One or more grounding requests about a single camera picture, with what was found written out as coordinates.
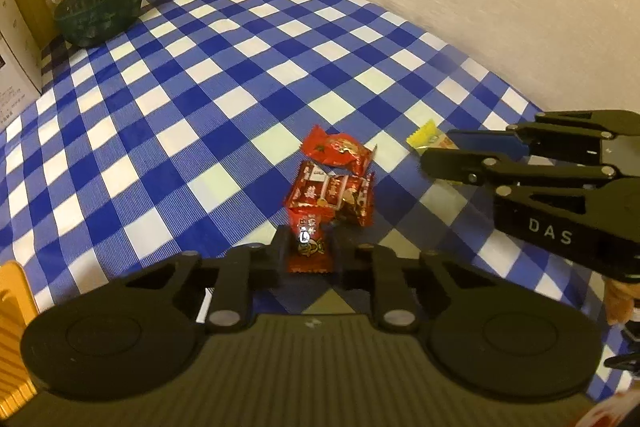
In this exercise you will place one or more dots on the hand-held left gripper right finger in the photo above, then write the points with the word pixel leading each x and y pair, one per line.
pixel 345 257

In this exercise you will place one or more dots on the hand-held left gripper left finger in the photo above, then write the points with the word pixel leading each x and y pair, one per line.
pixel 280 252

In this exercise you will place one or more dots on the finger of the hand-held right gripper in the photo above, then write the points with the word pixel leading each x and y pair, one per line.
pixel 465 167
pixel 495 143

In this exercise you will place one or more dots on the small red candy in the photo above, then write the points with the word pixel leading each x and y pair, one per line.
pixel 307 252

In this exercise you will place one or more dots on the yellow green candy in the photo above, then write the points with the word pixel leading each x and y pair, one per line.
pixel 425 137

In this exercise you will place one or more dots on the yellow plastic tray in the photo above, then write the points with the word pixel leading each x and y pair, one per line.
pixel 15 332

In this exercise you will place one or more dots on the person's right hand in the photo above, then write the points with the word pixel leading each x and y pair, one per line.
pixel 620 302

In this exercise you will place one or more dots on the dark red snack packet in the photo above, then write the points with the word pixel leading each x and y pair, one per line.
pixel 325 194

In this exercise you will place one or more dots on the bright red candy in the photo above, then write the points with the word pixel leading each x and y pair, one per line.
pixel 335 149

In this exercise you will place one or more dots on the red white object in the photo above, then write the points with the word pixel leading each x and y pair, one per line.
pixel 612 409

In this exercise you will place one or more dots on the blue white checkered tablecloth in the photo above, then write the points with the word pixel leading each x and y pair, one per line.
pixel 200 82

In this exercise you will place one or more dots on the white product box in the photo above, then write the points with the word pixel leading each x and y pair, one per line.
pixel 12 57

